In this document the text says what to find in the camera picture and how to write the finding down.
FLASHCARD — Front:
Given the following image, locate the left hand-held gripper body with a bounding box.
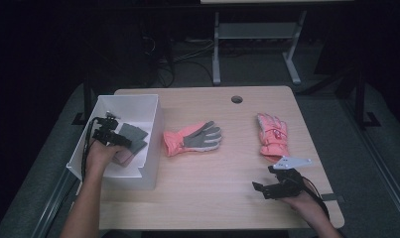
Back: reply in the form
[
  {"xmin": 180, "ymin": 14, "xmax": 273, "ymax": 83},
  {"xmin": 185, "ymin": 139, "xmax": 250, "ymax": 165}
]
[{"xmin": 91, "ymin": 111, "xmax": 126, "ymax": 147}]

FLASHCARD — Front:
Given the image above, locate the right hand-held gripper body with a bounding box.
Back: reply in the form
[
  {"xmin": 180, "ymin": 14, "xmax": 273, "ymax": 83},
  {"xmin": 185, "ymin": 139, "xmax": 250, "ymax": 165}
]
[{"xmin": 267, "ymin": 155, "xmax": 313, "ymax": 200}]

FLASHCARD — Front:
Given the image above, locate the white box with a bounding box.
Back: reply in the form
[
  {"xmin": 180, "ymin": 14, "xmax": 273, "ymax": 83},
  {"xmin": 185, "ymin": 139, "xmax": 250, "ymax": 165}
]
[{"xmin": 66, "ymin": 93, "xmax": 165, "ymax": 191}]

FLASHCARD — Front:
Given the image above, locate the person's left hand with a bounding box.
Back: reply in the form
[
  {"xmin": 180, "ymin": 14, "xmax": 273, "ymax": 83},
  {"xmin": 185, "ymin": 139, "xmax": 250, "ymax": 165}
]
[{"xmin": 84, "ymin": 139, "xmax": 130, "ymax": 177}]

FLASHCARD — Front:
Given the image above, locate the person's right hand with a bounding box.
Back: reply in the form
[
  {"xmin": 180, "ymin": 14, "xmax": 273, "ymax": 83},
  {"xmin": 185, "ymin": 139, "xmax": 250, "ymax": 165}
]
[{"xmin": 280, "ymin": 179, "xmax": 323, "ymax": 217}]

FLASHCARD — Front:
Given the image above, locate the pink padded glove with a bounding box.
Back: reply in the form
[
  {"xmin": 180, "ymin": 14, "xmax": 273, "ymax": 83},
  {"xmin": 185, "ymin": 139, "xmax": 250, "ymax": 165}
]
[{"xmin": 256, "ymin": 112, "xmax": 291, "ymax": 163}]

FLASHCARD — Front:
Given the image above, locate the black tape strip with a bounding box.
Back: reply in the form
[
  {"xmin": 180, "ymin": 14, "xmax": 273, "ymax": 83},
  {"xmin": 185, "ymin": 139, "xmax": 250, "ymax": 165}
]
[{"xmin": 321, "ymin": 193, "xmax": 346, "ymax": 203}]

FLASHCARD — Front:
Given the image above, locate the pink glove with gray palm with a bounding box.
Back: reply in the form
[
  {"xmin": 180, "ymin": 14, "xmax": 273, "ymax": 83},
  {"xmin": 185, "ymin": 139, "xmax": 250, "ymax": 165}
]
[{"xmin": 163, "ymin": 120, "xmax": 223, "ymax": 158}]

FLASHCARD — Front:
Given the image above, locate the gray metal stand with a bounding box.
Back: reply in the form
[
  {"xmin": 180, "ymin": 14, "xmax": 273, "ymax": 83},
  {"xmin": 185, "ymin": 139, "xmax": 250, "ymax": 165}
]
[{"xmin": 211, "ymin": 9, "xmax": 308, "ymax": 86}]

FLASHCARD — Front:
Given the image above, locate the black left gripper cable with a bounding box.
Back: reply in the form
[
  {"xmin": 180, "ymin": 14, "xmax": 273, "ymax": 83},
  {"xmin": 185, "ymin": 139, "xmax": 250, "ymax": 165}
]
[{"xmin": 80, "ymin": 116, "xmax": 104, "ymax": 182}]

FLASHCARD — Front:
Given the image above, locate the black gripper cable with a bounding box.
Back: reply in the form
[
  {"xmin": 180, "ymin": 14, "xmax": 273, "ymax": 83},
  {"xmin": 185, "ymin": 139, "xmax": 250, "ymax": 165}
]
[
  {"xmin": 300, "ymin": 178, "xmax": 332, "ymax": 222},
  {"xmin": 80, "ymin": 116, "xmax": 104, "ymax": 182}
]

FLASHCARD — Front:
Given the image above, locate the black stand post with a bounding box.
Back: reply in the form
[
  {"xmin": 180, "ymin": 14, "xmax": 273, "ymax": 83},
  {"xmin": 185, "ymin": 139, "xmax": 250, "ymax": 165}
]
[
  {"xmin": 71, "ymin": 73, "xmax": 93, "ymax": 126},
  {"xmin": 351, "ymin": 63, "xmax": 382, "ymax": 129}
]

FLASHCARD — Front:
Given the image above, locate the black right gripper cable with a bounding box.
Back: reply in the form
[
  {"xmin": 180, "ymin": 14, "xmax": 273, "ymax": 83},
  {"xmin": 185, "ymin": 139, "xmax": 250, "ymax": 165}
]
[{"xmin": 300, "ymin": 178, "xmax": 332, "ymax": 222}]

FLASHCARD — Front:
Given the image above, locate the metal frame rail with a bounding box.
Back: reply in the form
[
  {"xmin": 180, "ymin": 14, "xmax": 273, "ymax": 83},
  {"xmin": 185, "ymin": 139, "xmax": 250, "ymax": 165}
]
[
  {"xmin": 31, "ymin": 168, "xmax": 80, "ymax": 238},
  {"xmin": 338, "ymin": 98, "xmax": 400, "ymax": 230}
]

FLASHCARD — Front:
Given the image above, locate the bundle of floor cables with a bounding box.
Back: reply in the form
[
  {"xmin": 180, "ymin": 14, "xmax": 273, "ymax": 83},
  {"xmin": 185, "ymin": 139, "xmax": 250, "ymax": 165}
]
[{"xmin": 137, "ymin": 31, "xmax": 215, "ymax": 89}]

